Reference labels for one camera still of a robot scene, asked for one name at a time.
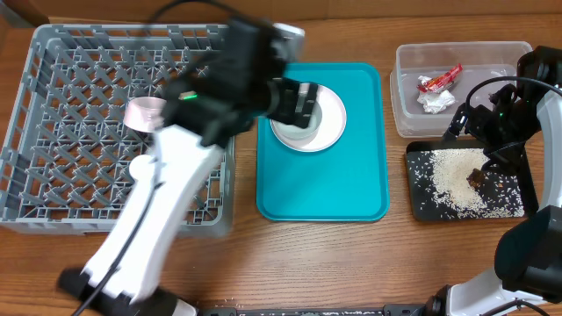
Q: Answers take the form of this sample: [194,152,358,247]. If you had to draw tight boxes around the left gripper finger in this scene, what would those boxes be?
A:
[300,83,319,128]
[280,78,300,126]

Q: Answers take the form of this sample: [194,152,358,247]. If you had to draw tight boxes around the white paper cup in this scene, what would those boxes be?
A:
[128,154,155,182]

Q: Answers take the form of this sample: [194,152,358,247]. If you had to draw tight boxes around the clear plastic bin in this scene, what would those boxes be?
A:
[390,41,532,138]

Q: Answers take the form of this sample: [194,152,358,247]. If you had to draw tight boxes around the black rectangular tray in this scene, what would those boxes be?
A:
[404,138,540,222]

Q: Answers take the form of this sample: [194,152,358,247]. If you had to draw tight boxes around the white tissue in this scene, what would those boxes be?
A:
[417,82,457,114]

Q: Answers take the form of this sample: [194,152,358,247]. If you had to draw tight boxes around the black cable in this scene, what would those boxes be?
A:
[69,0,247,316]
[465,75,562,115]

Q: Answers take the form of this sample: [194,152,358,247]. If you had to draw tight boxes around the white rice pile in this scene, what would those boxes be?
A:
[407,147,526,219]

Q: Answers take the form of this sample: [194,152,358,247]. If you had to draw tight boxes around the right black cable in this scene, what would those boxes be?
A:
[465,75,562,115]

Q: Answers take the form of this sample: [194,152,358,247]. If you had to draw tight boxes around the large white plate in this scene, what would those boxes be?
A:
[270,85,347,153]

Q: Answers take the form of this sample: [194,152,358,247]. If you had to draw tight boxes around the left black cable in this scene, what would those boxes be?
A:
[69,0,247,316]

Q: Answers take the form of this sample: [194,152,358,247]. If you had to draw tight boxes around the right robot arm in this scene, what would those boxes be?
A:
[418,46,561,315]

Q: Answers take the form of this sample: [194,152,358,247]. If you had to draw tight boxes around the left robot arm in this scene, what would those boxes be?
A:
[58,15,318,316]

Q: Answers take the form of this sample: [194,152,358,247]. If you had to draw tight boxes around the grey plastic dish rack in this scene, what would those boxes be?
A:
[1,25,226,235]

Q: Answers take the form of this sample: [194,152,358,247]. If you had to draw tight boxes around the grey bowl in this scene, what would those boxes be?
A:
[271,101,322,140]

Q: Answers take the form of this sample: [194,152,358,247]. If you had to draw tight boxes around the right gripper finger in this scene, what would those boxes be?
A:
[481,145,516,176]
[442,104,468,141]

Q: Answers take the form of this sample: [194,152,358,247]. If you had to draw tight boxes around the brown food scrap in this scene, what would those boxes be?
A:
[466,169,486,190]

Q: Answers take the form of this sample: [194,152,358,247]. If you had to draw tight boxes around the small pink-white bowl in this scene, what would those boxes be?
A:
[123,97,166,133]

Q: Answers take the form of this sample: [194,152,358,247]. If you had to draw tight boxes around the red snack wrapper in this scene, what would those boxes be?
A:
[417,63,463,93]

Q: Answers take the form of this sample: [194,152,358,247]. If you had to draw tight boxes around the teal plastic serving tray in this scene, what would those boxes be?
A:
[256,62,390,221]

